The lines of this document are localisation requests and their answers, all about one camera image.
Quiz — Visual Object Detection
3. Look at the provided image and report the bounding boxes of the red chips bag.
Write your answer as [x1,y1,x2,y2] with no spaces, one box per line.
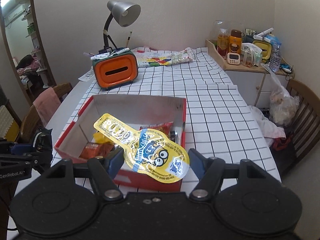
[139,121,174,137]

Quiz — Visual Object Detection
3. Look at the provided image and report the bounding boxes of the silver desk lamp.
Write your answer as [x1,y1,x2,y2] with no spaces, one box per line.
[99,1,141,53]

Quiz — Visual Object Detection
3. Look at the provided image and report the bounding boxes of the wooden chair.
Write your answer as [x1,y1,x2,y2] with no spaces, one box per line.
[270,79,319,178]
[20,82,73,143]

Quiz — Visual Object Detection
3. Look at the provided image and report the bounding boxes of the clear water bottle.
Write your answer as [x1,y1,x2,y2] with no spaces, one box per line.
[269,43,282,73]

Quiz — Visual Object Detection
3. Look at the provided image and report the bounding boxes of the white checked tablecloth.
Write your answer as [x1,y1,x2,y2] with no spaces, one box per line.
[15,45,282,196]

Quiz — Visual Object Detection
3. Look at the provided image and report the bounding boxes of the left wooden chair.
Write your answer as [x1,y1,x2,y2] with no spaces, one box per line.
[20,82,73,143]

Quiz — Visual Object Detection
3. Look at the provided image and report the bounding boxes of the white paper packet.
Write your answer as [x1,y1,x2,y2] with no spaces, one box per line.
[78,68,94,82]

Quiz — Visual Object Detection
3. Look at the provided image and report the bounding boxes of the colourful printed cloth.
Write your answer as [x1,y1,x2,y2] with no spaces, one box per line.
[132,47,197,68]

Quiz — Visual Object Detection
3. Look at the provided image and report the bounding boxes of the black foil snack packet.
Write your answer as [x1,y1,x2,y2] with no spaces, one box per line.
[33,126,53,174]

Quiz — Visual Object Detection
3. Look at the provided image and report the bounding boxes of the silver foil snack pack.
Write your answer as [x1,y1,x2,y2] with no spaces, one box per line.
[169,130,179,144]

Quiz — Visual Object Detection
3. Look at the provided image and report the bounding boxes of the white kitchen timer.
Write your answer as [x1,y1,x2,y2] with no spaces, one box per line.
[227,53,241,65]

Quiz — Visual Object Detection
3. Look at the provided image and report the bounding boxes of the brown orange snack bag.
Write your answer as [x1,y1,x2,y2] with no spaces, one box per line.
[79,142,114,160]

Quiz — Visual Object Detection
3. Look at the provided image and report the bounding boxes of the yellow minion jelly pack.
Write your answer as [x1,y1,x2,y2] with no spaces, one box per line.
[93,113,190,184]

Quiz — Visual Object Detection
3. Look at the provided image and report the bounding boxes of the right wooden chair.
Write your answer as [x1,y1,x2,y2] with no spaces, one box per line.
[270,79,319,178]

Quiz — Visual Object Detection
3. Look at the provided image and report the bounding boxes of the wooden desktop tray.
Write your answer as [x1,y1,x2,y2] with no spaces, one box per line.
[205,38,295,77]

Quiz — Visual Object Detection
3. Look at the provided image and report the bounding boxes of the orange juice bottle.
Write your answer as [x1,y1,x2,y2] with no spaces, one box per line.
[217,28,229,57]

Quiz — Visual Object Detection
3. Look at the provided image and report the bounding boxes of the yellow lunch container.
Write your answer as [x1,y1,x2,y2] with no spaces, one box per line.
[252,39,273,63]

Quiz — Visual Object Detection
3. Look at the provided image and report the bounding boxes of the pink towel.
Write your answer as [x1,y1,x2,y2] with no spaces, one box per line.
[33,87,61,127]

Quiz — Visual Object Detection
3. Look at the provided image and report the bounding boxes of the brown orange thermos bottle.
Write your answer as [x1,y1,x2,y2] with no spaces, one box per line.
[228,29,242,54]

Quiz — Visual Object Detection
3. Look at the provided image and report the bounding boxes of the orange green tissue box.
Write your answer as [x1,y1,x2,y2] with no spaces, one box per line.
[92,48,138,89]

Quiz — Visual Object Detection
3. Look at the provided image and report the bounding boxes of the red cardboard box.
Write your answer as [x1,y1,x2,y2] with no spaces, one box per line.
[55,94,189,192]

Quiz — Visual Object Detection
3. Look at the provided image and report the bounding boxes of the small yellow snack packet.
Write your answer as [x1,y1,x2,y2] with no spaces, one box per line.
[93,132,112,144]

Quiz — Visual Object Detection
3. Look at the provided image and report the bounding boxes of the clear plastic bag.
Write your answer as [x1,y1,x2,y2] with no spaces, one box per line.
[261,63,299,127]

